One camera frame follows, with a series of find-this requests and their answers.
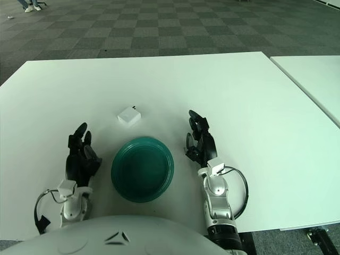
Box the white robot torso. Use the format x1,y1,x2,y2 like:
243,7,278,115
0,214,232,255

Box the white square charger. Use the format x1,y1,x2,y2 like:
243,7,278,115
116,105,143,128

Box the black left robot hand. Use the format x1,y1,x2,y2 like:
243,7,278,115
65,122,103,188

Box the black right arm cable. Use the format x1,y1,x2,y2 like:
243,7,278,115
217,166,250,220

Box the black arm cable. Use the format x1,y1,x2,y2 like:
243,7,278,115
217,166,250,220
33,189,64,234

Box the green round plate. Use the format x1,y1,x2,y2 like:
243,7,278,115
110,136,175,204

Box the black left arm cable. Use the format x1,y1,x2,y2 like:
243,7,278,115
33,189,64,234

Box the white neighbouring table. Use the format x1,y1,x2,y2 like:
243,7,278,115
270,55,340,128

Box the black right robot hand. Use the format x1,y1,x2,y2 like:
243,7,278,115
183,110,221,168

